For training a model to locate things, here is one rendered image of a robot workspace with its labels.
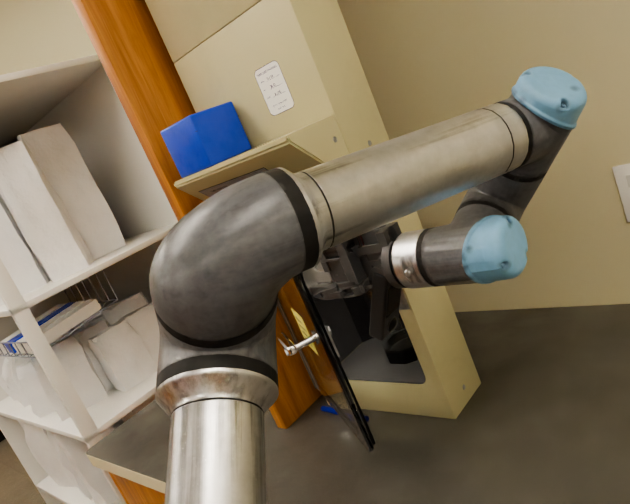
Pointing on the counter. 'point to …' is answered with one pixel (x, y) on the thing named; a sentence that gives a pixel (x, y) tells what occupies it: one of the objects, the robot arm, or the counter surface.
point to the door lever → (295, 343)
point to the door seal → (337, 358)
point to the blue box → (206, 139)
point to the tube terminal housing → (455, 369)
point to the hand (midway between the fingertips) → (308, 286)
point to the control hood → (274, 156)
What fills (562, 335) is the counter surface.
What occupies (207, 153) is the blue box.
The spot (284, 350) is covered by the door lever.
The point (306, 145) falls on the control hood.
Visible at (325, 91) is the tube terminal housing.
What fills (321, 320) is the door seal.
